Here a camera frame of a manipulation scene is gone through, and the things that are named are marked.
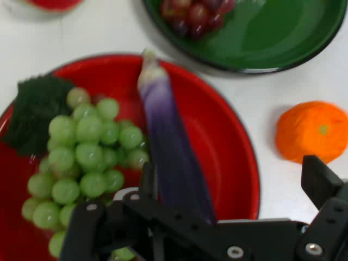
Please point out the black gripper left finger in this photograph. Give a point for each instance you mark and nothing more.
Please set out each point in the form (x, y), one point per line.
(87, 225)

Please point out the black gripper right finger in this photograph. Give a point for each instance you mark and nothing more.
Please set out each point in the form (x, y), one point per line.
(322, 190)

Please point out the purple toy eggplant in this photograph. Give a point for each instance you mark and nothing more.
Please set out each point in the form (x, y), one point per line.
(168, 141)

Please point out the orange toy tangerine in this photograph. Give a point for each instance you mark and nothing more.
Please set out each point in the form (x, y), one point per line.
(312, 130)

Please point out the green toy grape bunch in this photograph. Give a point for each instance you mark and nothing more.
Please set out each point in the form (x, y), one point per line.
(81, 152)

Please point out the red plate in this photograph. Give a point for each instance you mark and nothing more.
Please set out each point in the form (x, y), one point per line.
(212, 136)

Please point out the green plate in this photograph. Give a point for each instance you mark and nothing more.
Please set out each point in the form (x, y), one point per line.
(272, 35)

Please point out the purple toy grape bunch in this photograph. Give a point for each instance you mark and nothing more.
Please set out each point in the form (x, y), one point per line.
(195, 16)

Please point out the red bowl with white rim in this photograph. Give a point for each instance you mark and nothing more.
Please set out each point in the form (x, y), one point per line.
(49, 5)

